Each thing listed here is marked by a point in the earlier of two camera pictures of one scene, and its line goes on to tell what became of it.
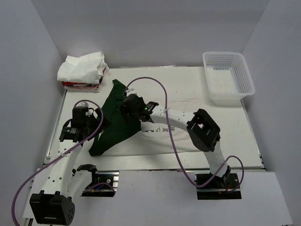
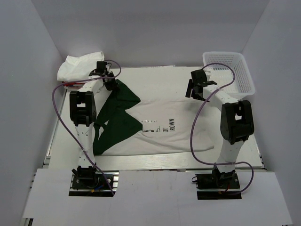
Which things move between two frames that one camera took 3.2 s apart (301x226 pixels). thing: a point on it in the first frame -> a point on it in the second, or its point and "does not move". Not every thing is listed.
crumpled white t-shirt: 90,68 does not move
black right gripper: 125,108 -> 194,95
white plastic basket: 228,77 does not move
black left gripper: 91,117 -> 114,86
